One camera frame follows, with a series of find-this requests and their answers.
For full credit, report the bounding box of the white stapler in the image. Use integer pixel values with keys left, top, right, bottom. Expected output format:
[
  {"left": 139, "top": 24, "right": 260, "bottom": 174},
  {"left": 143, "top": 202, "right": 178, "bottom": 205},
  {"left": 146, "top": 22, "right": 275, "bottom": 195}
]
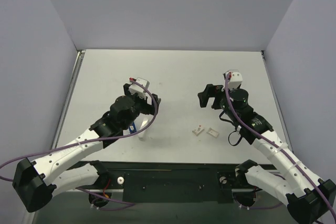
[{"left": 138, "top": 116, "right": 150, "bottom": 141}]

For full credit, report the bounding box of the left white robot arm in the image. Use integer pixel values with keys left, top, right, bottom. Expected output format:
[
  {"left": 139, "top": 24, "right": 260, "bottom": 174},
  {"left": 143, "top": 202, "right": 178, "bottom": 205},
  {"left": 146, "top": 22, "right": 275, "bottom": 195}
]
[{"left": 12, "top": 78, "right": 161, "bottom": 212}]

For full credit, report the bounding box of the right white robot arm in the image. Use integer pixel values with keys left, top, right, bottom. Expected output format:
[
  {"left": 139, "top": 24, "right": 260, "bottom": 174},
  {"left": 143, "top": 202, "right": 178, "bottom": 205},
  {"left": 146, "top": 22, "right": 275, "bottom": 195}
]
[{"left": 197, "top": 84, "right": 335, "bottom": 223}]

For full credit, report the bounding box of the open white staple tray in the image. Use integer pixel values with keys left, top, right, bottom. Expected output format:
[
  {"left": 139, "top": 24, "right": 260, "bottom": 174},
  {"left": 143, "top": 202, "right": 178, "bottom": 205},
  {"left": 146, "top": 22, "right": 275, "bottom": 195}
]
[{"left": 207, "top": 127, "right": 219, "bottom": 138}]

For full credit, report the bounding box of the staple box with label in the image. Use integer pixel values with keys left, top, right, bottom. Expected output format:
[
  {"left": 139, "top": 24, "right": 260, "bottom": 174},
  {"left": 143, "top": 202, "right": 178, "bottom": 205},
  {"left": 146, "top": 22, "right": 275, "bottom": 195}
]
[{"left": 192, "top": 124, "right": 204, "bottom": 136}]

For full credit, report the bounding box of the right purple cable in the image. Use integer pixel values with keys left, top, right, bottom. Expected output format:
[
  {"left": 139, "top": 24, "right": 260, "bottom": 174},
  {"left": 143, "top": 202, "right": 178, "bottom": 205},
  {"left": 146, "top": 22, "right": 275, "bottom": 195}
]
[{"left": 224, "top": 73, "right": 336, "bottom": 224}]

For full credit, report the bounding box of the purple cable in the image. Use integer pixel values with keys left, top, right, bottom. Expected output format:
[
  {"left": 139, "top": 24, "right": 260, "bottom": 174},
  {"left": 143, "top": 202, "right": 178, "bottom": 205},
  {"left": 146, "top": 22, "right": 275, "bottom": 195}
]
[
  {"left": 0, "top": 82, "right": 159, "bottom": 211},
  {"left": 224, "top": 73, "right": 336, "bottom": 224}
]

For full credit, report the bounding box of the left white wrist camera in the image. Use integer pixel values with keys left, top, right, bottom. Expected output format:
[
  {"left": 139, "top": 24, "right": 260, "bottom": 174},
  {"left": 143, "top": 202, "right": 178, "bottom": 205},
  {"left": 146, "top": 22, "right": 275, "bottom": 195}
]
[{"left": 129, "top": 78, "right": 150, "bottom": 100}]

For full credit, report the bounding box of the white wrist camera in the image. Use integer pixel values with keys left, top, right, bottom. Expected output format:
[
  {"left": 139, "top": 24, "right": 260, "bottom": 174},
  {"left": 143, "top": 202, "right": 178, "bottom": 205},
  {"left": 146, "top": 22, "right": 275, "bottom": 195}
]
[
  {"left": 129, "top": 78, "right": 150, "bottom": 100},
  {"left": 223, "top": 70, "right": 243, "bottom": 90}
]

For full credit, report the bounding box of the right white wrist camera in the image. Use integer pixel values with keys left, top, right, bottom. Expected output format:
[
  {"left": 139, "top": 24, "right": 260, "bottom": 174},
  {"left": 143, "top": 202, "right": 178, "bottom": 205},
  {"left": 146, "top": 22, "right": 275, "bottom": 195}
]
[{"left": 223, "top": 70, "right": 243, "bottom": 90}]

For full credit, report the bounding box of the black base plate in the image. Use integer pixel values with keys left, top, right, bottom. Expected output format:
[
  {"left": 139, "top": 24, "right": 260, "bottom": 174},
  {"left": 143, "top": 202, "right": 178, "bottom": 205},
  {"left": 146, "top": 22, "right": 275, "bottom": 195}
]
[{"left": 76, "top": 161, "right": 263, "bottom": 204}]

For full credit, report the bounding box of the aluminium frame rail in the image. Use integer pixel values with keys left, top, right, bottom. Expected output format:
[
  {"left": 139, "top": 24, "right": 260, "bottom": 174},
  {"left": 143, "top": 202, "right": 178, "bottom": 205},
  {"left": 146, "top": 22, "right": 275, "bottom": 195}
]
[{"left": 51, "top": 50, "right": 86, "bottom": 149}]

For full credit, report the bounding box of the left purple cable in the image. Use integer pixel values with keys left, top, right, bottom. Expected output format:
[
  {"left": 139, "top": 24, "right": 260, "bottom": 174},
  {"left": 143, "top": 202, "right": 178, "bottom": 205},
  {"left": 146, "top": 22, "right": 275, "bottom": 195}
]
[{"left": 0, "top": 82, "right": 159, "bottom": 211}]

